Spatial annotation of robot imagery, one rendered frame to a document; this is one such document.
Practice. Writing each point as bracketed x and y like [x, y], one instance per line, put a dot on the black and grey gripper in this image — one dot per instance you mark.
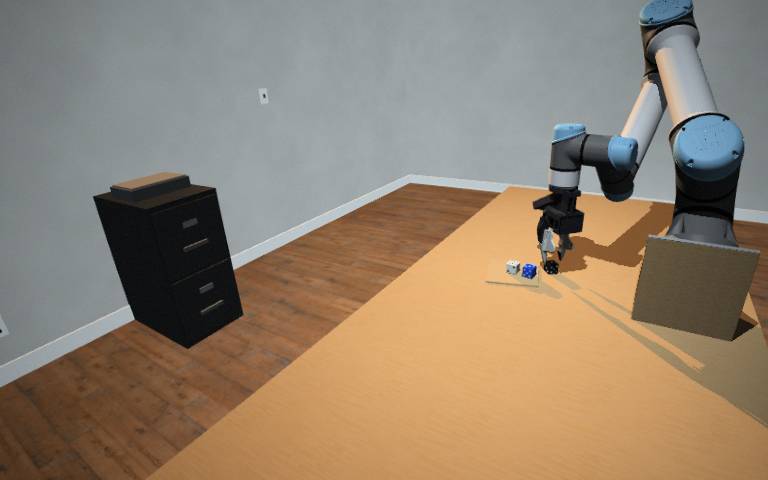
[570, 221]

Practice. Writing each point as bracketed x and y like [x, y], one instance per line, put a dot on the white die with black pips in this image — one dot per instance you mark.
[513, 267]

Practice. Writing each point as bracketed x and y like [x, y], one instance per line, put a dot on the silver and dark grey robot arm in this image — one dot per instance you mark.
[708, 150]

